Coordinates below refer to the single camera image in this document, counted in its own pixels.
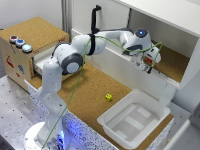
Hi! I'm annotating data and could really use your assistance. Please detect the green button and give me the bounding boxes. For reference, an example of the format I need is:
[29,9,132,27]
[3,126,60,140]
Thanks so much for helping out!
[21,43,34,54]

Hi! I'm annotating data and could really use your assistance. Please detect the wooden drawer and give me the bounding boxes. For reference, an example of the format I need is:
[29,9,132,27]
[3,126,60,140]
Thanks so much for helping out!
[31,49,85,83]

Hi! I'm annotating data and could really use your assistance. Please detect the red button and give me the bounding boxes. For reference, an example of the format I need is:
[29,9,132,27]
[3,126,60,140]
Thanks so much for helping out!
[8,34,19,45]

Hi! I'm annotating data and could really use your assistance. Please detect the blue button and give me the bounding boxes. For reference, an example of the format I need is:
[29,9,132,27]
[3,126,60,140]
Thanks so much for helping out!
[15,38,26,48]

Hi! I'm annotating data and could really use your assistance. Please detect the wooden drawer box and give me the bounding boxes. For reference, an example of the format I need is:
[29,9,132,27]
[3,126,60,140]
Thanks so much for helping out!
[0,16,71,92]

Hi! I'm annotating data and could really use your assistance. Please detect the white cabinet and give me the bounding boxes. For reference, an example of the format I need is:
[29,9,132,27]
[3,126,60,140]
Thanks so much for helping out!
[70,0,200,105]

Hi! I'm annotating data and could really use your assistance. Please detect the green cable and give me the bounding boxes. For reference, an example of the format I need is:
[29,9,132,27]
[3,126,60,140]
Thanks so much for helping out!
[40,34,164,150]

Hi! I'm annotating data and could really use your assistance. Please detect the white plastic box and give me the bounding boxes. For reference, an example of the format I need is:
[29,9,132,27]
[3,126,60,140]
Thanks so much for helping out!
[96,88,172,150]

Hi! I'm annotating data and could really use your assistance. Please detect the yellow block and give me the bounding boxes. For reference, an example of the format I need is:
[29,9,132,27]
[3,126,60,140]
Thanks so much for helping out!
[105,93,113,102]

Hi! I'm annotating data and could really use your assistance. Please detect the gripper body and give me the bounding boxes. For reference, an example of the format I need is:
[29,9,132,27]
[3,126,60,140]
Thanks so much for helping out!
[131,46,162,73]

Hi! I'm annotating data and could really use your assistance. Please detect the black door handle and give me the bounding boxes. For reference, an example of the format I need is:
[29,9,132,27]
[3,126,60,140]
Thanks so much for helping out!
[90,4,103,35]

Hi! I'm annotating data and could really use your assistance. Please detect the white sliding door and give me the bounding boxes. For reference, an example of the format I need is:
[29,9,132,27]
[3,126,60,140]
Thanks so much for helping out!
[71,0,132,38]

